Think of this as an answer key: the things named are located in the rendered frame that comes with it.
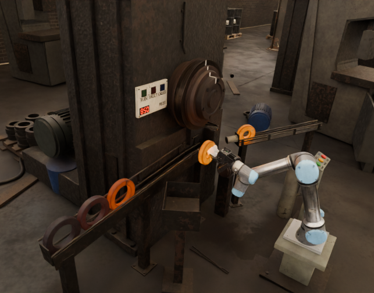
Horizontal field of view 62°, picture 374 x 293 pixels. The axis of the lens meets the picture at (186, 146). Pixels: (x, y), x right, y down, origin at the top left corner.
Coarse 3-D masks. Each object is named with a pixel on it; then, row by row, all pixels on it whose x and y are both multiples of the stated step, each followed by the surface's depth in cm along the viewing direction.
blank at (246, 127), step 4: (248, 124) 251; (240, 128) 249; (244, 128) 248; (248, 128) 250; (252, 128) 251; (240, 132) 249; (244, 132) 250; (252, 132) 253; (240, 136) 250; (248, 136) 254; (252, 136) 254; (244, 140) 254
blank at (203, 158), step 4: (208, 140) 195; (204, 144) 191; (208, 144) 191; (212, 144) 196; (200, 148) 191; (204, 148) 189; (208, 148) 193; (200, 152) 190; (204, 152) 190; (200, 156) 191; (204, 156) 192; (208, 156) 198; (200, 160) 193; (204, 160) 193; (208, 160) 198; (204, 164) 195
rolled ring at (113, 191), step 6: (120, 180) 169; (126, 180) 170; (114, 186) 166; (120, 186) 168; (132, 186) 176; (108, 192) 166; (114, 192) 165; (132, 192) 178; (108, 198) 165; (114, 198) 166; (126, 198) 178; (114, 204) 168; (120, 204) 175
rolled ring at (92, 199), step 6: (90, 198) 156; (96, 198) 157; (102, 198) 160; (84, 204) 154; (90, 204) 154; (102, 204) 162; (108, 204) 165; (84, 210) 152; (102, 210) 166; (108, 210) 167; (78, 216) 153; (84, 216) 153; (102, 216) 165; (84, 222) 155; (90, 222) 162; (96, 222) 163; (84, 228) 156
